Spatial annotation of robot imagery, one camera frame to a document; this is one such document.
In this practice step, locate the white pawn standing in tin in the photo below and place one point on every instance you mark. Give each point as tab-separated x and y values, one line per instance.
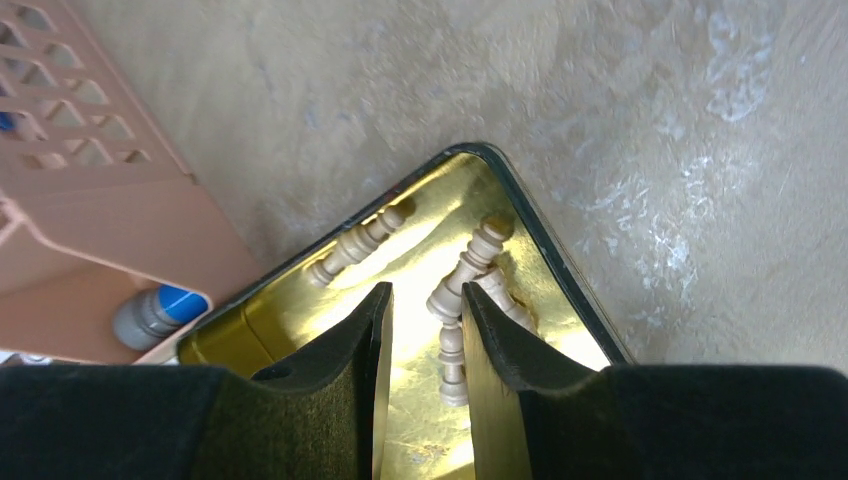
453	388

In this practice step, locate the white rook lying in tin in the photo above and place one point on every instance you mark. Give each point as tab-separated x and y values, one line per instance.
494	283

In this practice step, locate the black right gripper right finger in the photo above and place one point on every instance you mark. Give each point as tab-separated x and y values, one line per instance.
537	414

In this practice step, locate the pink desk organizer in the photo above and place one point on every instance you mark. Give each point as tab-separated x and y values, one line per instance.
96	204

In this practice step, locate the blue grey stamp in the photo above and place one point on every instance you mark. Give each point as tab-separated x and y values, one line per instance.
151	316

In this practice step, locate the gold tin with white pieces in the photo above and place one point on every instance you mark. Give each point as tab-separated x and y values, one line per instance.
444	201

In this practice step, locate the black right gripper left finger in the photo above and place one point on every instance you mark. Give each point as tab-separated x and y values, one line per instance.
316	414

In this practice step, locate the white bishop lying in tin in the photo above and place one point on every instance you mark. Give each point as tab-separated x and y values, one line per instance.
355	245

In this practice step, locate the white queen lying in tin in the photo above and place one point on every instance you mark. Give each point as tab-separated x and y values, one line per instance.
486	243

